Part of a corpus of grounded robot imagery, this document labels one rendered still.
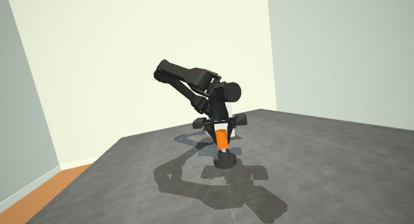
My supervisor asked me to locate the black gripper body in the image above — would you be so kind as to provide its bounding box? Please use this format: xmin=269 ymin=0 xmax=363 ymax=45
xmin=193 ymin=102 xmax=247 ymax=129

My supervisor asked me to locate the orange tapered knob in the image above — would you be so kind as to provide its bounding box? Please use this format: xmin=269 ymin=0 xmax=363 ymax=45
xmin=215 ymin=129 xmax=229 ymax=149

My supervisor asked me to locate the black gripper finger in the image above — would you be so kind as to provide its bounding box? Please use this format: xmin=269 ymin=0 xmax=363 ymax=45
xmin=227 ymin=124 xmax=236 ymax=144
xmin=203 ymin=124 xmax=217 ymax=145

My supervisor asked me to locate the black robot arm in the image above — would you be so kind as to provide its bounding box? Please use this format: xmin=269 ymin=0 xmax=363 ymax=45
xmin=153 ymin=59 xmax=242 ymax=118

